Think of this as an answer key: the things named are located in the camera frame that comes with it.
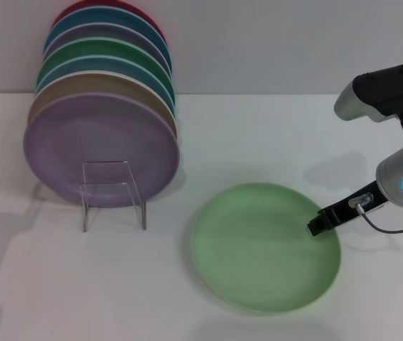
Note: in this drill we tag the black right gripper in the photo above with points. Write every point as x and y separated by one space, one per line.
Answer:
345 213

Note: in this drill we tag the light green plate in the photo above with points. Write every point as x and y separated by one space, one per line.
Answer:
258 255

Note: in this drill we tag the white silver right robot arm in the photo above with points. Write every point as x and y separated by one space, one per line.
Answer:
393 174

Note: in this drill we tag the purple plate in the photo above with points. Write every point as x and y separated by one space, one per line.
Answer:
80 142

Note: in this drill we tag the clear acrylic plate rack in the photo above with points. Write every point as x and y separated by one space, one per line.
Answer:
105 167

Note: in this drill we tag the beige plate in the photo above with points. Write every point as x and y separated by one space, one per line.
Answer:
98 83

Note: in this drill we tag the crimson plate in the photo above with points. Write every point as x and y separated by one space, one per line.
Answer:
62 14

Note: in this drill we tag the dark green plate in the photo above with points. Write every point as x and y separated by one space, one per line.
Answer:
105 48

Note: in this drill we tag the grey lavender plate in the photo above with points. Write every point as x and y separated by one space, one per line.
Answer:
108 32

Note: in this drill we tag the teal blue plate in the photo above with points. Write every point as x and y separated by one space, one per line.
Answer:
116 16

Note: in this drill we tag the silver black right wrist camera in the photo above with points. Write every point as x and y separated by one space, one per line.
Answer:
382 89

